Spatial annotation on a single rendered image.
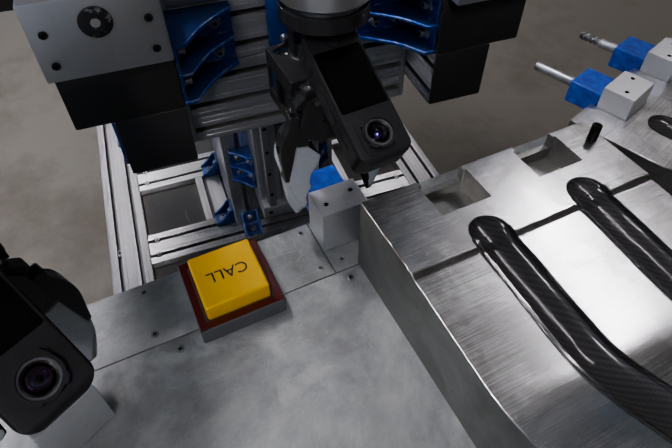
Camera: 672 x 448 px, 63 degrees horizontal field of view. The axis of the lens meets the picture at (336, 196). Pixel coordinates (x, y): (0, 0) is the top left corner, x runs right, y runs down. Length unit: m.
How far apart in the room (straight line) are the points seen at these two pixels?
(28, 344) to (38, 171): 1.72
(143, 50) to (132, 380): 0.34
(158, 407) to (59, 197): 1.46
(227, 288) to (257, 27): 0.42
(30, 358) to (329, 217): 0.30
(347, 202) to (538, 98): 1.74
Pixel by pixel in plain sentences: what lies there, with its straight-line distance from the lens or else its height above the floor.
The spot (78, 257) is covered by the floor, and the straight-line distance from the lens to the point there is 1.72.
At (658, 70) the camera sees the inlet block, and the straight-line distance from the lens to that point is 0.79.
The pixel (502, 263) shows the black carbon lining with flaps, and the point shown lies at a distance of 0.47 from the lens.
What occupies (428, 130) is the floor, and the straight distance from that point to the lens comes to 1.97.
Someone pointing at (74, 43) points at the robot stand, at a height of 0.95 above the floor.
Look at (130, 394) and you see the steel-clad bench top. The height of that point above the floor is 0.80.
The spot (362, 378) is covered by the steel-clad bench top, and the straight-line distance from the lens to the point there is 0.49.
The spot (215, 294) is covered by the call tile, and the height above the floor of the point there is 0.84.
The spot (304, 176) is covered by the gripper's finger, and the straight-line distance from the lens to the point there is 0.50.
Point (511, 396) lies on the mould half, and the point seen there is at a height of 0.88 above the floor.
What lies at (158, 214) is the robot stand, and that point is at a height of 0.21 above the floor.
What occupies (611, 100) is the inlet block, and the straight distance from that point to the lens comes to 0.70.
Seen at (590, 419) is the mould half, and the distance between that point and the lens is 0.41.
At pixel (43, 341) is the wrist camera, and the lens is 0.33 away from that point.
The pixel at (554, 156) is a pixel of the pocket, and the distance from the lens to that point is 0.60.
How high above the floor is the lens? 1.25
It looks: 47 degrees down
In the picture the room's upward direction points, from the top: straight up
